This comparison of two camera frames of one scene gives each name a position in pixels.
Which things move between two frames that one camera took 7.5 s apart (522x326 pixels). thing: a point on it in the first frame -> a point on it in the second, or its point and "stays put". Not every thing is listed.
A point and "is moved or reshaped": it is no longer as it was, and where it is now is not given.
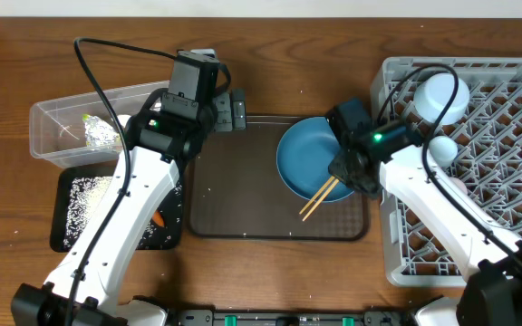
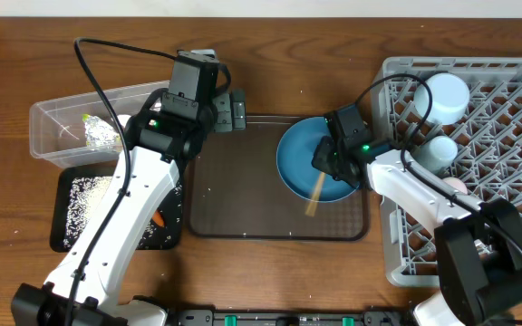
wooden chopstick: [333, 185] is moved or reshaped
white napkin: [123, 119] stays put
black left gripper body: [224, 114] stays put
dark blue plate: [304, 154] stays put
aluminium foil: [99, 134] stays put
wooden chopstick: [316, 196] is moved or reshaped
